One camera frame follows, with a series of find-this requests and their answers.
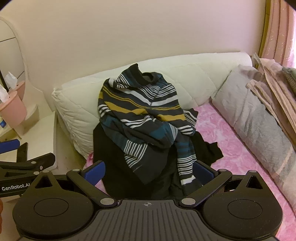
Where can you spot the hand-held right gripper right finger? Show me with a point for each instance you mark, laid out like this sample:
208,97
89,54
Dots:
204,172

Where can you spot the pink curtain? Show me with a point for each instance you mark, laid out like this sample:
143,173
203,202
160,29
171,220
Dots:
282,30

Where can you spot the pink floral bedsheet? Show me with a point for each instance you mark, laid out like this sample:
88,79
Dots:
231,150

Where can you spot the white oval mirror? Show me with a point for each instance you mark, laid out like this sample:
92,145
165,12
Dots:
27,76

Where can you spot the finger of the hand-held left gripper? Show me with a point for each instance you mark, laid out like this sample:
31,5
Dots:
9,146
34,162

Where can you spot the beige folded blanket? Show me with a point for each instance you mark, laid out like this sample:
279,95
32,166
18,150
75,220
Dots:
272,92

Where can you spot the white bedside table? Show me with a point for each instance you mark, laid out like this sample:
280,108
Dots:
39,134

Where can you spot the grey and pink quilt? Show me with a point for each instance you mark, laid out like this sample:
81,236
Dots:
249,120

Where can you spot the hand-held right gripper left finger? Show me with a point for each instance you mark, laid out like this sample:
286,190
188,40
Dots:
95,173

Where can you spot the pile of dark clothes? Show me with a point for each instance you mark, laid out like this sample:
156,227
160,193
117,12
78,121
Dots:
111,150

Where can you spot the grey folded cloth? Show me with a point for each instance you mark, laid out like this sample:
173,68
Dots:
291,78

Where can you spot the white tissue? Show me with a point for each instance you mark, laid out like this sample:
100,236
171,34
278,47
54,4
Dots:
4,93

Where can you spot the pink tissue cup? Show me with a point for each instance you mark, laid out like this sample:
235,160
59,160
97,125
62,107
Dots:
12,111

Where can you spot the striped sweater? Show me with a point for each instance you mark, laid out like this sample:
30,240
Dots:
143,111

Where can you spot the golden frame strip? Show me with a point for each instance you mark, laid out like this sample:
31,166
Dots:
264,27

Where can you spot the white quilted pillow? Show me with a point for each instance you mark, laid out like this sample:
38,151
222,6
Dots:
78,104

